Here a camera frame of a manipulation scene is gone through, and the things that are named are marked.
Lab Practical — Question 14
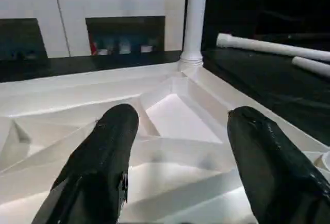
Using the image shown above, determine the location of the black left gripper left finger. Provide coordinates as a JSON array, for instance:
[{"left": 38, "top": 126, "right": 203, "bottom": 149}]
[{"left": 30, "top": 104, "right": 140, "bottom": 224}]

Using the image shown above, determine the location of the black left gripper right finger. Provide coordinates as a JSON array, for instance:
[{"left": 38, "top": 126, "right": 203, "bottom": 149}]
[{"left": 227, "top": 106, "right": 330, "bottom": 224}]

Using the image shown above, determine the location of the white plastic table top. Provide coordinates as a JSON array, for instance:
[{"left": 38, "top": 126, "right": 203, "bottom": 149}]
[{"left": 0, "top": 62, "right": 330, "bottom": 224}]

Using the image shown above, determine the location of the white plastic table leg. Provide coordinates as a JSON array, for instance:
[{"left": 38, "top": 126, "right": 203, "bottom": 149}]
[
  {"left": 178, "top": 0, "right": 210, "bottom": 73},
  {"left": 215, "top": 33, "right": 330, "bottom": 63},
  {"left": 292, "top": 56, "right": 330, "bottom": 78}
]

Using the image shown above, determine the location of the black work mat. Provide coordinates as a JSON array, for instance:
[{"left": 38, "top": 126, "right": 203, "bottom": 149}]
[{"left": 0, "top": 46, "right": 330, "bottom": 147}]

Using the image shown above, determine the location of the white glass door cabinet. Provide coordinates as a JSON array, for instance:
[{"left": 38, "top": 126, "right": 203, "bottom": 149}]
[{"left": 0, "top": 0, "right": 188, "bottom": 61}]

